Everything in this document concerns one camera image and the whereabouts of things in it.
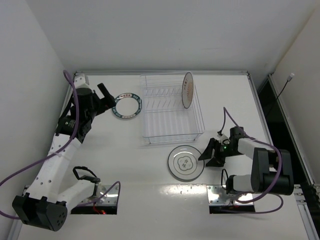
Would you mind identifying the white plate grey rings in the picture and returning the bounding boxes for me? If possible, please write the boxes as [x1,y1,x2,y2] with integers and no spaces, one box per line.
[167,145,205,182]

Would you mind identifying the green rimmed white plate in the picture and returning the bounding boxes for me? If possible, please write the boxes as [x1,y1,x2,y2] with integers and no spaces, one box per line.
[112,92,142,120]

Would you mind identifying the white wire dish rack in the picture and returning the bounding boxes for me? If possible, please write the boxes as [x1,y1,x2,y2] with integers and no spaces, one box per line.
[140,72,205,145]

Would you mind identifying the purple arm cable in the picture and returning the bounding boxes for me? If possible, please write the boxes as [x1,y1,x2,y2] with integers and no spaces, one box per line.
[0,69,121,220]
[218,106,285,215]

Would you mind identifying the black hanging usb cable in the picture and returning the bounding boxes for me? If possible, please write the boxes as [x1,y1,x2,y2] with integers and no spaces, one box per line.
[264,72,295,118]

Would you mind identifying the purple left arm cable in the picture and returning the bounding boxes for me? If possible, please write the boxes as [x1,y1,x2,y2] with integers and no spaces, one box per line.
[0,69,121,220]

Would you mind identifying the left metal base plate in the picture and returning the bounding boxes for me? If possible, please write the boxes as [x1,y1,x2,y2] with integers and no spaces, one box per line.
[86,184,120,205]

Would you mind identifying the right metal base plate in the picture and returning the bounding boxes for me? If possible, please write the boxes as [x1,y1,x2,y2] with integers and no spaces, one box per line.
[206,185,254,207]

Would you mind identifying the orange sunburst plate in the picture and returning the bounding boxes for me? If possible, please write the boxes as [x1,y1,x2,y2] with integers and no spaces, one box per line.
[181,72,194,109]

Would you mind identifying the aluminium frame rail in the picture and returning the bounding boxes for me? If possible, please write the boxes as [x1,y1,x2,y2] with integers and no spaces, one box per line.
[257,75,320,240]

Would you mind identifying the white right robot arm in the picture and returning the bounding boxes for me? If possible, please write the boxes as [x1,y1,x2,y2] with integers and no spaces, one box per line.
[198,127,294,196]

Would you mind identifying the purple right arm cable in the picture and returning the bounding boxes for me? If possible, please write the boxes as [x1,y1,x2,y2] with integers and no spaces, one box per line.
[218,106,285,215]

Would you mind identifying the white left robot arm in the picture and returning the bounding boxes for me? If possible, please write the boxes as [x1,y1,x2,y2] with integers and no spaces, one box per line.
[12,71,116,232]

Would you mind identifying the metal base plate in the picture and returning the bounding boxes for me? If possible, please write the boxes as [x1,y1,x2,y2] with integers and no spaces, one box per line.
[86,184,120,205]
[206,185,254,207]

